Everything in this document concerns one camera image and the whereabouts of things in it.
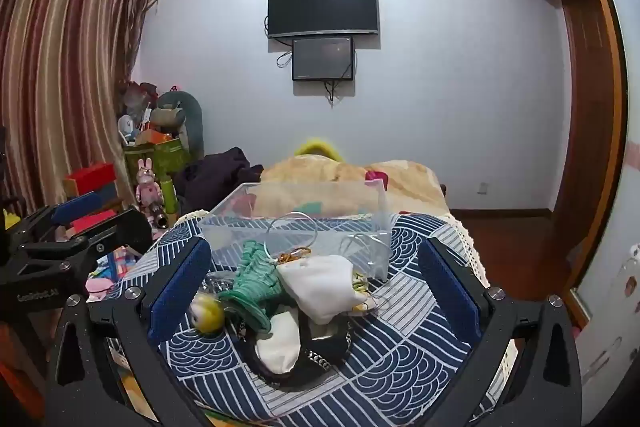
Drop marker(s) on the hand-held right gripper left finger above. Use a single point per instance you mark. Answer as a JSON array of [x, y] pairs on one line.
[[177, 294]]

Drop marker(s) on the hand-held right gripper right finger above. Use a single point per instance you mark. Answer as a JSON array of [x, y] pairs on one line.
[[450, 294]]

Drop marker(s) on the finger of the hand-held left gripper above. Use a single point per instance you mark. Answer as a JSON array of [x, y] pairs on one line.
[[117, 234], [82, 206]]

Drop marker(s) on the doll with green dress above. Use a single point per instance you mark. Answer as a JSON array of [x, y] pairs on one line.
[[250, 279]]

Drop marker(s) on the white cloth pouch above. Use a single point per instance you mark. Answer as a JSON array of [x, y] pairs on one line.
[[320, 287]]

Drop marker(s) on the clear plastic storage box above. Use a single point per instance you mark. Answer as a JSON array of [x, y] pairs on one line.
[[325, 202]]

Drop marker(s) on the blue box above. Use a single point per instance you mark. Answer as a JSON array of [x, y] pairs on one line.
[[100, 196]]

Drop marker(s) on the red box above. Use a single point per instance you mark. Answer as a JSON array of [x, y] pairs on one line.
[[90, 177]]

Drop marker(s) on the colourful printed mat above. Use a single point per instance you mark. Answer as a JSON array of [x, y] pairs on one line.
[[117, 269]]

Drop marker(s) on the white lace cloth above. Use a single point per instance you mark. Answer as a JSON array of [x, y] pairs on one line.
[[470, 247]]

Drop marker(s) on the pink rabbit figure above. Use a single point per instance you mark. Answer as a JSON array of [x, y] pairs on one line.
[[147, 187]]

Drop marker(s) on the green cylinder tube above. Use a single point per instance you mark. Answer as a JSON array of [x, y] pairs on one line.
[[171, 197]]

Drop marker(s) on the blue wave pattern cloth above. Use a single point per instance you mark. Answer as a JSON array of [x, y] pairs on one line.
[[400, 357]]

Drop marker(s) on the small yellow white sock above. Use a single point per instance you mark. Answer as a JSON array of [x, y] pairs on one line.
[[364, 294]]

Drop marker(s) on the green cardboard box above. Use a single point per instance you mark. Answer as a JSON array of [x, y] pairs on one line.
[[160, 159]]

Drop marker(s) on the dark clothing pile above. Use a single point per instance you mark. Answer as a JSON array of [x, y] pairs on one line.
[[215, 177]]

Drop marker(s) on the beige fleece blanket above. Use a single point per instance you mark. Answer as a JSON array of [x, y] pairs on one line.
[[410, 187]]

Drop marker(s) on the gold ribbon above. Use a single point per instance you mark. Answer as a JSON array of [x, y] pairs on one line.
[[292, 256]]

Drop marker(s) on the dark red flower bunch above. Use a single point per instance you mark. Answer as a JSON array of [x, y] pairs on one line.
[[137, 93]]

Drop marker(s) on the striped brown curtain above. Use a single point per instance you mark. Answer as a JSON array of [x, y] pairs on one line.
[[65, 72]]

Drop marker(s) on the pink plastic object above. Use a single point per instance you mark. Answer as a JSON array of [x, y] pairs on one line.
[[376, 179]]

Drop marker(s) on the grey plush toy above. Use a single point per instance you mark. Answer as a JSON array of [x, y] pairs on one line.
[[187, 117]]

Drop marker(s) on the white door with stickers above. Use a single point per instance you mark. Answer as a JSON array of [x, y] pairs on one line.
[[617, 307]]

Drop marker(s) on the yellow plush toy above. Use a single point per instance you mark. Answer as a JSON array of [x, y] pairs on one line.
[[315, 147]]

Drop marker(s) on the brown wooden wardrobe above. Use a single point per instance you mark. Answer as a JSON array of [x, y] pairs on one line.
[[592, 107]]

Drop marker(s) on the white wall outlet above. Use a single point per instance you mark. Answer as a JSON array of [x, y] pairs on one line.
[[482, 188]]

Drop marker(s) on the small black wall monitor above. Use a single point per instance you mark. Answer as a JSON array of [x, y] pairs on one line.
[[324, 58]]

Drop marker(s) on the black wall television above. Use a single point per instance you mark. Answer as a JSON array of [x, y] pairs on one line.
[[322, 7]]

